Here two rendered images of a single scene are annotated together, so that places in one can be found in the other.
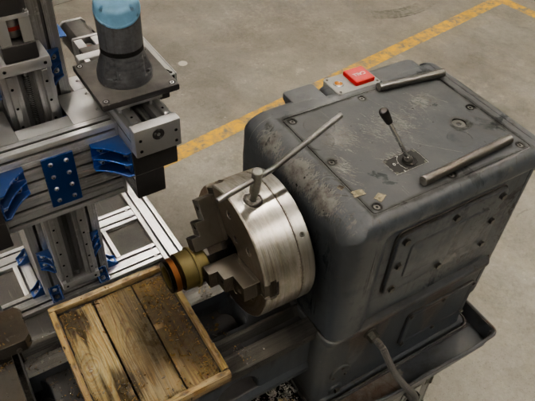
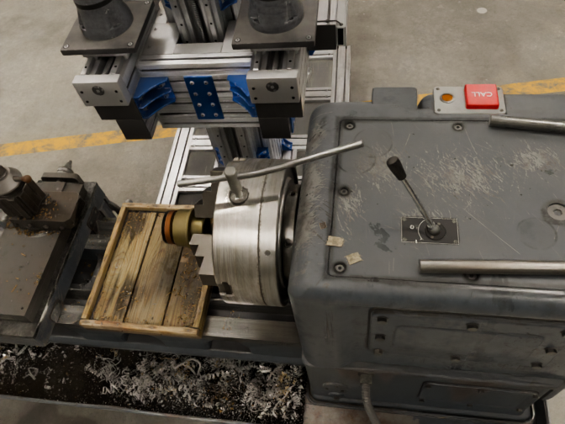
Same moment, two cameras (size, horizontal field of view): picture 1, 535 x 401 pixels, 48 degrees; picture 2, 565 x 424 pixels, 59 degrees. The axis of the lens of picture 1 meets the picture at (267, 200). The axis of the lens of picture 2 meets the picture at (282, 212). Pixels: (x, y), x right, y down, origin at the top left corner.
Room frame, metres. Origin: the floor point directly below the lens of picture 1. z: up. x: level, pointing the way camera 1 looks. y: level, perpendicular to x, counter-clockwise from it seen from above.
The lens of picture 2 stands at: (0.57, -0.47, 1.99)
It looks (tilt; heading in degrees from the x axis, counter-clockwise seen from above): 55 degrees down; 51
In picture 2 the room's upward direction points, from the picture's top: 12 degrees counter-clockwise
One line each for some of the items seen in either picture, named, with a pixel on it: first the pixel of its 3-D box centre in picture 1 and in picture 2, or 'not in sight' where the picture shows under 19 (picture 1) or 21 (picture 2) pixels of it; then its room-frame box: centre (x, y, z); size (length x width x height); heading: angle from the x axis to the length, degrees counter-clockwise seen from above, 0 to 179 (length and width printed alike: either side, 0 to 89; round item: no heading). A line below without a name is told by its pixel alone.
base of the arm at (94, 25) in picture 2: not in sight; (100, 8); (1.11, 0.82, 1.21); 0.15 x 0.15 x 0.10
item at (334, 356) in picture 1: (344, 324); (414, 340); (1.13, -0.28, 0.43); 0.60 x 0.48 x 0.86; 124
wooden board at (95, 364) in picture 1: (137, 344); (158, 265); (0.72, 0.27, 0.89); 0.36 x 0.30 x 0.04; 34
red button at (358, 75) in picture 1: (358, 76); (481, 98); (1.33, -0.21, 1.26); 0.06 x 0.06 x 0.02; 34
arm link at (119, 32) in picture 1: (118, 17); not in sight; (1.41, 0.42, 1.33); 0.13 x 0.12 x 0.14; 15
